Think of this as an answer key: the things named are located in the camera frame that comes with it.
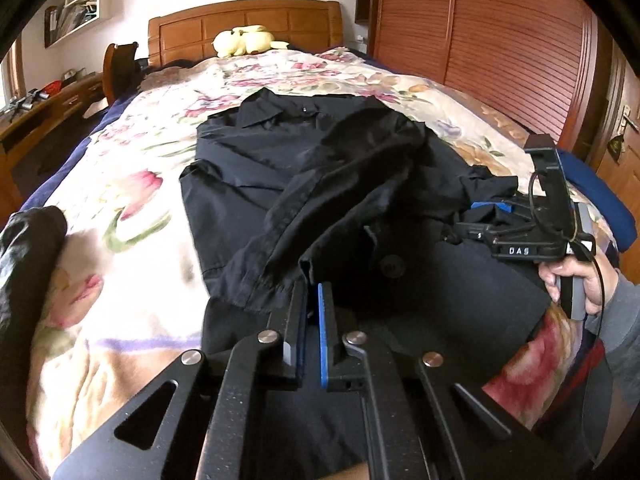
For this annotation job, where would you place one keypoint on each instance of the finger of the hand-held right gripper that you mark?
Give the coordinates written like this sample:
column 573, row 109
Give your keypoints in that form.
column 492, row 207
column 475, row 234

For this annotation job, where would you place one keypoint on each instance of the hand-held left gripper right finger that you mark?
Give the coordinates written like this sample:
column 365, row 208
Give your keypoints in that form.
column 325, row 340

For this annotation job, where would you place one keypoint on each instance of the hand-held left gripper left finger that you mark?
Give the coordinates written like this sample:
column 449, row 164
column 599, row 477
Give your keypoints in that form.
column 290, row 340

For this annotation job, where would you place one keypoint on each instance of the black button coat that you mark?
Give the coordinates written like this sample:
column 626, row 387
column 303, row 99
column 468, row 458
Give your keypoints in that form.
column 300, row 160

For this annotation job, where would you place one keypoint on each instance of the person's right forearm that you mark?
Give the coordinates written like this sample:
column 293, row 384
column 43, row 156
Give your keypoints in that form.
column 620, row 320

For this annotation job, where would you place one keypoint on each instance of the person's right hand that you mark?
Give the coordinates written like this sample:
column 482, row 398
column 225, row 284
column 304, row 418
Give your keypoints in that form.
column 600, row 280

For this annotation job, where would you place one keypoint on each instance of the blue folded garment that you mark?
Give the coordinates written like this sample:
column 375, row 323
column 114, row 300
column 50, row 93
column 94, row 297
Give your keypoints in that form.
column 590, row 180

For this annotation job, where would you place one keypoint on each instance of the black hanging tag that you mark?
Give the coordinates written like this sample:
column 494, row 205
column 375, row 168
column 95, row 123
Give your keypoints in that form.
column 616, row 145

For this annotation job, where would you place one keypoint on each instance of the wooden door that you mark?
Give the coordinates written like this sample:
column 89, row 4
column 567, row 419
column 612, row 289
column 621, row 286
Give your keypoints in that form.
column 627, row 95

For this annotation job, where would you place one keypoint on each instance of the wooden slatted wardrobe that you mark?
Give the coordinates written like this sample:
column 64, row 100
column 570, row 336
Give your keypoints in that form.
column 500, row 35

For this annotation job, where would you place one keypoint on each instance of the floral blanket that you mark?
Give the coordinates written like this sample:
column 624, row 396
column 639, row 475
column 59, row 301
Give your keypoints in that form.
column 150, row 125

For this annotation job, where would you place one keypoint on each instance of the dark grey crinkled garment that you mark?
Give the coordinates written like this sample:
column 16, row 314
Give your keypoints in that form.
column 30, row 250

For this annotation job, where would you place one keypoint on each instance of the yellow plush toy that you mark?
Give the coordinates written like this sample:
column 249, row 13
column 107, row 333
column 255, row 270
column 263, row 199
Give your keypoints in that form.
column 240, row 40

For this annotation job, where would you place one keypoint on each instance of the wooden chair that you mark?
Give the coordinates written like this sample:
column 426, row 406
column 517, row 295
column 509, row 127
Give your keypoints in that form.
column 117, row 70

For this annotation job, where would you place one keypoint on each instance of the wooden bed headboard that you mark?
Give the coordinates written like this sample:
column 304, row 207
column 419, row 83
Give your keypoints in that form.
column 200, row 30

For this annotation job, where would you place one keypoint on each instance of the wooden desk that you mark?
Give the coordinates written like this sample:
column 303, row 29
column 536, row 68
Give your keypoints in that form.
column 45, row 120

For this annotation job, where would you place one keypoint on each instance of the red bowl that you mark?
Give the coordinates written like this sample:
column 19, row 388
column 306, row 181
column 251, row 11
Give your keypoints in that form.
column 51, row 89

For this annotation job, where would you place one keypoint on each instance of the white wall shelf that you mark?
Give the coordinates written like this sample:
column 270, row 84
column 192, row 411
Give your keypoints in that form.
column 75, row 10

